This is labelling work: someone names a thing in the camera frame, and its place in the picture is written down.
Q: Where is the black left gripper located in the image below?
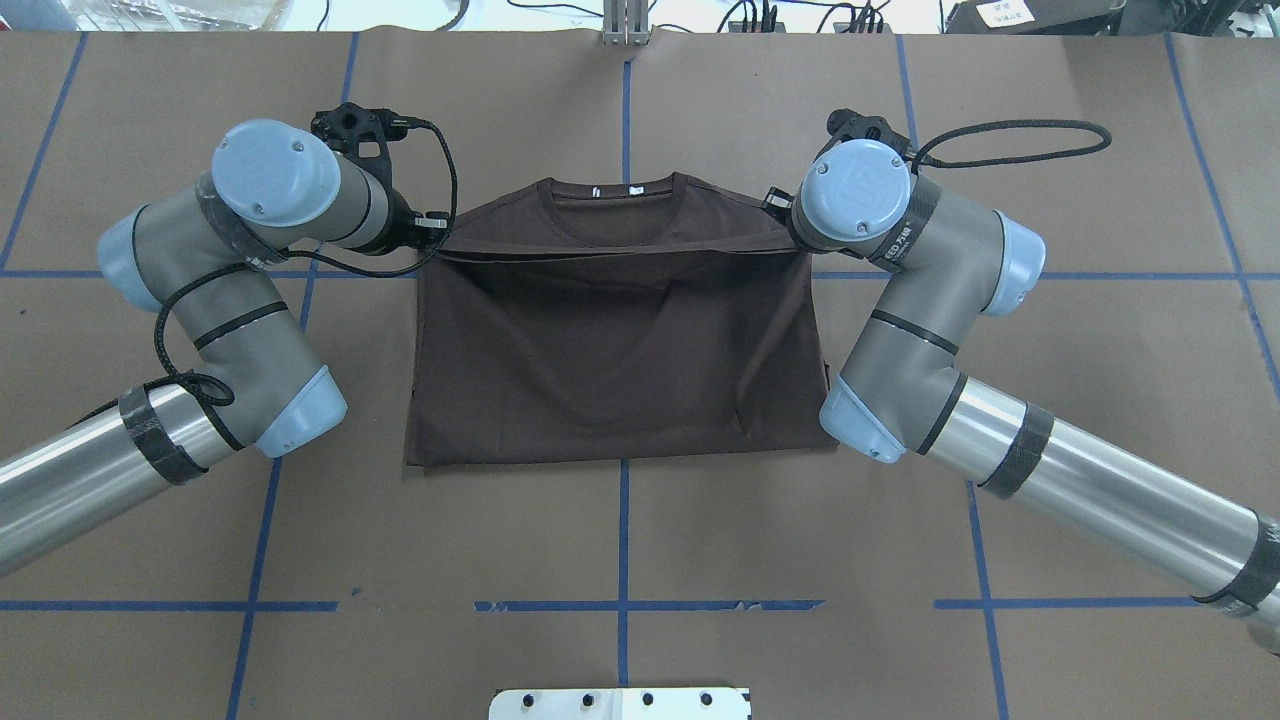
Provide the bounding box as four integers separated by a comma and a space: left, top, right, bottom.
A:
399, 209, 451, 251

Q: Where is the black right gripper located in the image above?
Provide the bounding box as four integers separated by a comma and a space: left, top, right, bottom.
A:
762, 187, 795, 225

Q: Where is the dark brown t-shirt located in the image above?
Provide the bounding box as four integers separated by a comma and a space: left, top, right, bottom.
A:
403, 173, 835, 468

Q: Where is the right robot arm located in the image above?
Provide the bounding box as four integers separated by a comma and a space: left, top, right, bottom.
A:
763, 138, 1279, 653

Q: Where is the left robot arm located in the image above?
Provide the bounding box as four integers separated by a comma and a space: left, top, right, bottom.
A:
1, 102, 460, 574

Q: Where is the orange black power strip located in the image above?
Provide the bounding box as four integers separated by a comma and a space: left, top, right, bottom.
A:
716, 1, 785, 35

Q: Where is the black box with label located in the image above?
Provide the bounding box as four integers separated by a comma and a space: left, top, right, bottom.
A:
943, 1, 1126, 36

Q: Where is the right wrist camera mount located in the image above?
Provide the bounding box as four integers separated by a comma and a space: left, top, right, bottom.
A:
819, 108, 913, 158

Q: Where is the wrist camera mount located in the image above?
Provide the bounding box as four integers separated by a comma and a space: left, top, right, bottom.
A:
308, 102, 413, 190
819, 108, 913, 158

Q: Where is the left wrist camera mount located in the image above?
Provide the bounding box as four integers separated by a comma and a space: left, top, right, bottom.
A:
308, 102, 413, 190

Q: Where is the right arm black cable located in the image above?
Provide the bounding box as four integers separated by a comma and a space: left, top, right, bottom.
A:
905, 119, 1114, 170

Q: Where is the aluminium frame post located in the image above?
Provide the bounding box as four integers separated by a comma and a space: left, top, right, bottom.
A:
602, 0, 652, 46

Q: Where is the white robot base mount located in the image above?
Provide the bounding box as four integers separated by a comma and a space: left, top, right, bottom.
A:
488, 687, 753, 719

